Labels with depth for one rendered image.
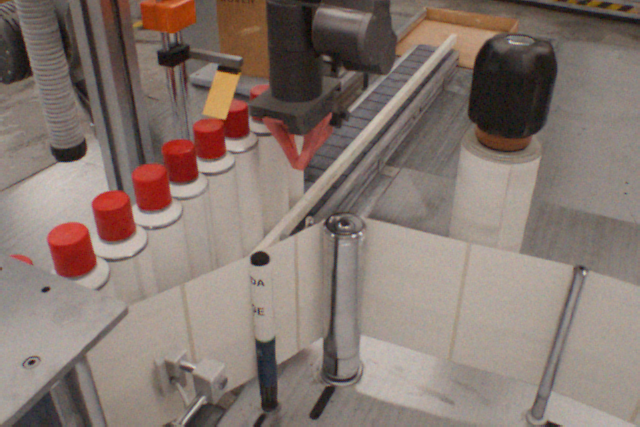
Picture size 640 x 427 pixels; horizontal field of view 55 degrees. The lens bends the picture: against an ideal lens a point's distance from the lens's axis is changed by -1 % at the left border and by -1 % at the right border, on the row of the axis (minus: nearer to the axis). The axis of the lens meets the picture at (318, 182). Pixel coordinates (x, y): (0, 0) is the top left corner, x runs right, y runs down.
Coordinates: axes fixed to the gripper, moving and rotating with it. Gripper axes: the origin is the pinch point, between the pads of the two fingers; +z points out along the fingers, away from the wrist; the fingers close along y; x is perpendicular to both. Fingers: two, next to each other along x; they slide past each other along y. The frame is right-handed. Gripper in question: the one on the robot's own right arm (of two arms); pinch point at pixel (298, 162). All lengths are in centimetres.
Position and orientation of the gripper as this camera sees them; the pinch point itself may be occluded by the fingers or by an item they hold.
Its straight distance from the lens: 73.1
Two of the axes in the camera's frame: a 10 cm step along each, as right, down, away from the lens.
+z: 0.1, 8.4, 5.4
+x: -9.0, -2.3, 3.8
